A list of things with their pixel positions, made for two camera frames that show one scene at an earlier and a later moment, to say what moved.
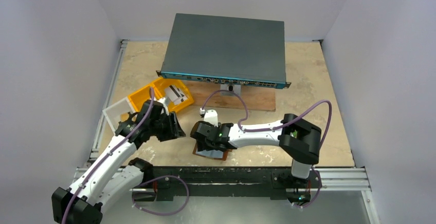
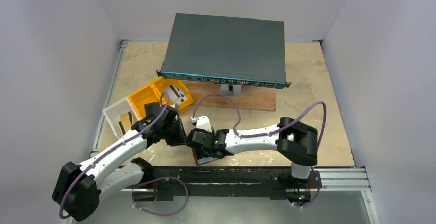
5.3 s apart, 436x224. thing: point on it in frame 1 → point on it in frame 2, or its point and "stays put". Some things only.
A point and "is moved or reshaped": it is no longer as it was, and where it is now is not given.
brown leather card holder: (217, 154) is moved or reshaped
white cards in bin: (175, 95) stays put
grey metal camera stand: (231, 90) stays put
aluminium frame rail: (109, 98) stays put
